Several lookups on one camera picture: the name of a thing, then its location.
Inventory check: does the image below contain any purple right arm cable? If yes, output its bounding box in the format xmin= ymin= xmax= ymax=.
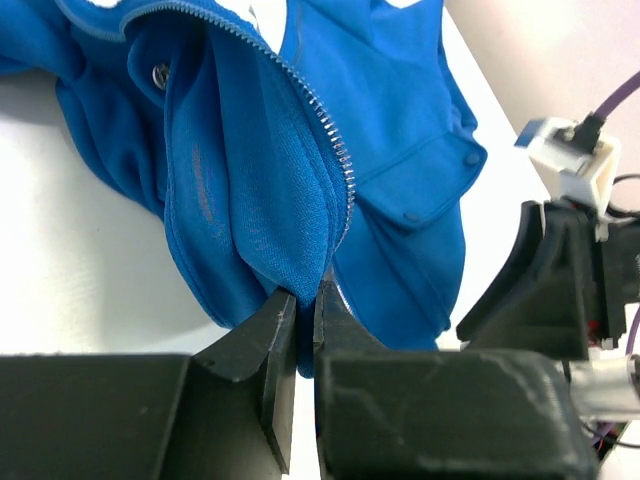
xmin=579 ymin=69 xmax=640 ymax=371

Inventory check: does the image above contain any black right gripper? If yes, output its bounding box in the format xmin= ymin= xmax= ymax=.
xmin=456 ymin=201 xmax=639 ymax=360

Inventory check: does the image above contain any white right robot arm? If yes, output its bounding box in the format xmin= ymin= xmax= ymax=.
xmin=456 ymin=201 xmax=639 ymax=421

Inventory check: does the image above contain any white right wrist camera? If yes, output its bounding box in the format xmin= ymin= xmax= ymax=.
xmin=514 ymin=116 xmax=621 ymax=216

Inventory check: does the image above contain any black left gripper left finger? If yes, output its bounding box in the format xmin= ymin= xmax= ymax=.
xmin=1 ymin=290 xmax=296 ymax=479

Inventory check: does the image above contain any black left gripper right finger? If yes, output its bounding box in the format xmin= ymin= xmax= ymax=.
xmin=313 ymin=281 xmax=599 ymax=479

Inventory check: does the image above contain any blue fleece zip jacket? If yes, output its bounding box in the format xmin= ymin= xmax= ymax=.
xmin=1 ymin=1 xmax=487 ymax=377

